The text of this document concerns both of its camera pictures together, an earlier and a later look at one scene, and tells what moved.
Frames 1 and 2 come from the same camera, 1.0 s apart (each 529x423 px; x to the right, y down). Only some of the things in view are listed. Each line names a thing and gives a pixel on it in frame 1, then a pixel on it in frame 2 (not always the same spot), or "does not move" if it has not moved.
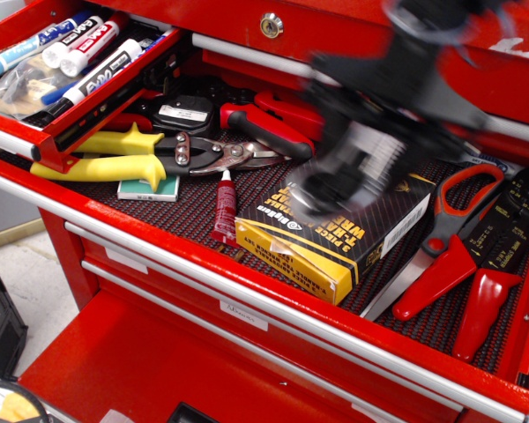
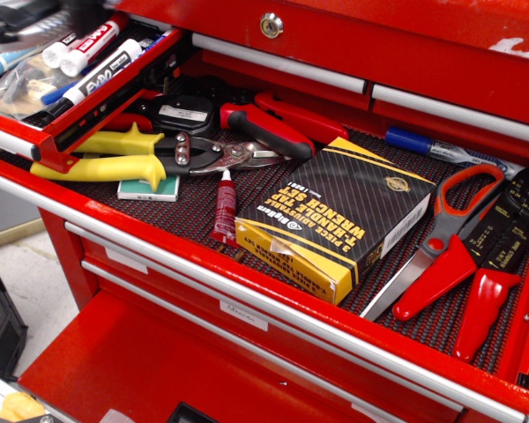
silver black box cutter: [363, 160] -> [24, 26]
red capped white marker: [77, 58] does not move
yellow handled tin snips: [151, 153] does not move
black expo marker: [130, 52] does not move
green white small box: [136, 189] does not move
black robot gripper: [409, 79] -> [86, 14]
